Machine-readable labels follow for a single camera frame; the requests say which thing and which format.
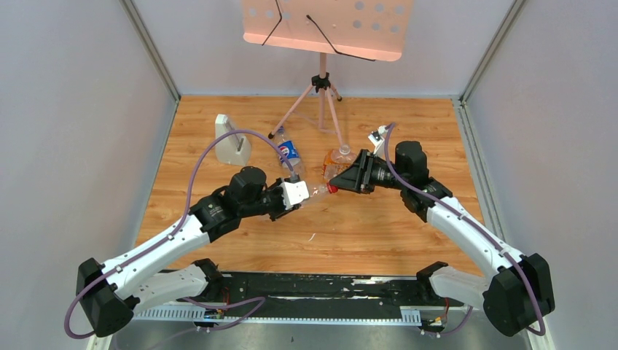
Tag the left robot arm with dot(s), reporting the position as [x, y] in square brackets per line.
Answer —
[111, 293]

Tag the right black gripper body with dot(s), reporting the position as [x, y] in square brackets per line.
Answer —
[380, 175]

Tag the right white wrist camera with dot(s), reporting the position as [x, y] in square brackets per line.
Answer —
[377, 138]

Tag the pink music stand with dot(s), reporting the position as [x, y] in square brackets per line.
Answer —
[366, 30]

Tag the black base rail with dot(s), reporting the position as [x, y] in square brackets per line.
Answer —
[313, 296]

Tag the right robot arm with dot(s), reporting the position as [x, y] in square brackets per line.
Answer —
[514, 290]

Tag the blue label pepsi bottle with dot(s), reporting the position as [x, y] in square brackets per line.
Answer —
[285, 144]

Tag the red cap water bottle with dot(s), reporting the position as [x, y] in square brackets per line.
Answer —
[317, 193]

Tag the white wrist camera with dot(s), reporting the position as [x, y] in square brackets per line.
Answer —
[294, 193]
[377, 138]

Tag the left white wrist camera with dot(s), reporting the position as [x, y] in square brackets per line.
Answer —
[294, 193]

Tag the white wedge stand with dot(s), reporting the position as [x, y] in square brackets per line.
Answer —
[235, 149]

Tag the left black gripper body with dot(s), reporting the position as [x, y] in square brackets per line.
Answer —
[279, 206]

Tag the orange label tea bottle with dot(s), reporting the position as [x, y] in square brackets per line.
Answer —
[336, 161]

